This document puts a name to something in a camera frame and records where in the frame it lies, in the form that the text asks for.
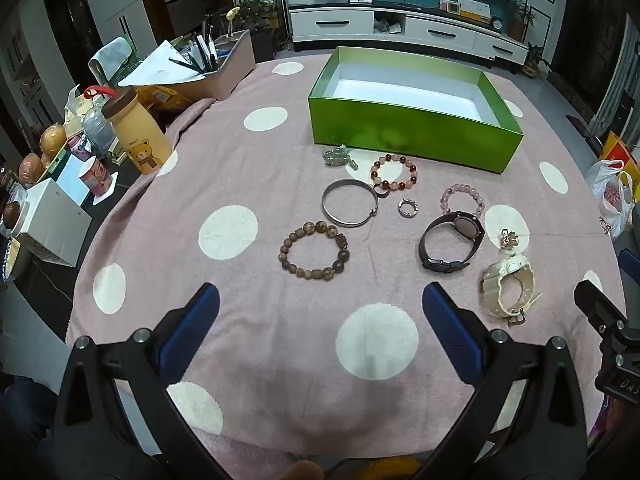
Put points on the small pink device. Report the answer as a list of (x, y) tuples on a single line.
[(448, 6)]

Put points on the white plastic bag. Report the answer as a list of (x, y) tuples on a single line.
[(612, 195)]

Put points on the yellow snack bag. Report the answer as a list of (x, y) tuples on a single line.
[(162, 97)]

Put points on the group of potted plants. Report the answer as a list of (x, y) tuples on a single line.
[(257, 20)]

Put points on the black wrist watch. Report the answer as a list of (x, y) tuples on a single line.
[(462, 227)]

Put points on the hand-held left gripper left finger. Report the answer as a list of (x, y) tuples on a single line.
[(200, 320)]

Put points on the pink polka dot tablecloth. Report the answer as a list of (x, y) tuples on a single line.
[(250, 310)]

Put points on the tall potted plant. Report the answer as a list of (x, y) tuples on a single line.
[(520, 22)]

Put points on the cream wrist watch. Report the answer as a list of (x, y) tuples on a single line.
[(510, 265)]

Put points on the green cardboard box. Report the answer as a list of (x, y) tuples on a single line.
[(400, 130)]

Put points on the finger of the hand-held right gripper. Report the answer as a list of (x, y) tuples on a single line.
[(597, 305), (631, 265)]

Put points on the silver wrapped package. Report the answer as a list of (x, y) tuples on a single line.
[(99, 130)]

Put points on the pink desk organiser tray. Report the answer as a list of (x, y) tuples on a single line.
[(235, 65)]

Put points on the white paper sheets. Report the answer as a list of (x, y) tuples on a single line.
[(155, 67)]

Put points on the grey white pouch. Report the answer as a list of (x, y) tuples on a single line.
[(110, 57)]

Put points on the silver metal bangle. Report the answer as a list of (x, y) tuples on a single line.
[(325, 205)]

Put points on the small potted plant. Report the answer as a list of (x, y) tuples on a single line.
[(532, 62)]

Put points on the yellow and red bag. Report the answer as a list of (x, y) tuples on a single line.
[(620, 152)]

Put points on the white cardboard box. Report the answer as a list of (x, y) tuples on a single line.
[(55, 220)]

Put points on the small gold charm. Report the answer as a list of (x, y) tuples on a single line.
[(509, 240)]

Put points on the small alarm clock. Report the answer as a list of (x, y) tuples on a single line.
[(497, 23)]

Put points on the yellow flower stem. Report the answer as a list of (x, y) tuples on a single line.
[(231, 15)]

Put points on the white and yellow box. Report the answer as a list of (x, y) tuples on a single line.
[(475, 10)]

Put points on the pink paper cup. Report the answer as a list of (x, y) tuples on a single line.
[(96, 177)]

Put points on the yellow bear print bottle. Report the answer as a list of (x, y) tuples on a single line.
[(142, 135)]

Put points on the white tv cabinet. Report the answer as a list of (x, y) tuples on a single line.
[(350, 22)]

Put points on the brown round fruit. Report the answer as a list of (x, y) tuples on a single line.
[(12, 215)]

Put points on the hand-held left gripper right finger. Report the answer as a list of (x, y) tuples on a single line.
[(450, 330)]

